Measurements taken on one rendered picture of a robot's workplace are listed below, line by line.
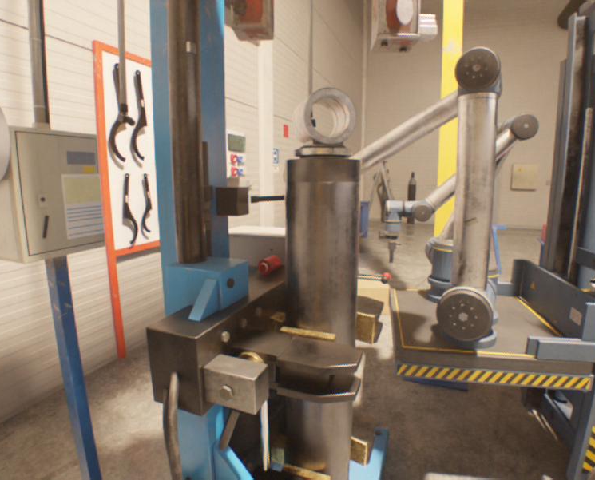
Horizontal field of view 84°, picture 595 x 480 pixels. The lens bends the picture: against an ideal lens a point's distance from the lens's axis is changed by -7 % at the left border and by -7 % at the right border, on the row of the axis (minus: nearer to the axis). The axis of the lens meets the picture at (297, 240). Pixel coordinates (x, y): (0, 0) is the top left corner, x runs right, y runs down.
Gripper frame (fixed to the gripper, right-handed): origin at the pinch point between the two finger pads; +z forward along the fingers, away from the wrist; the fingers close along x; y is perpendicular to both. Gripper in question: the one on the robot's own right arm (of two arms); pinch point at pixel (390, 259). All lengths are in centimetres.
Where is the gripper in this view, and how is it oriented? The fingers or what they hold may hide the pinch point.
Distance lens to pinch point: 243.6
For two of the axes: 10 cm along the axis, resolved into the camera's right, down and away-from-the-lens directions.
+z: 0.0, 9.8, 1.7
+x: 2.2, -1.7, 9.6
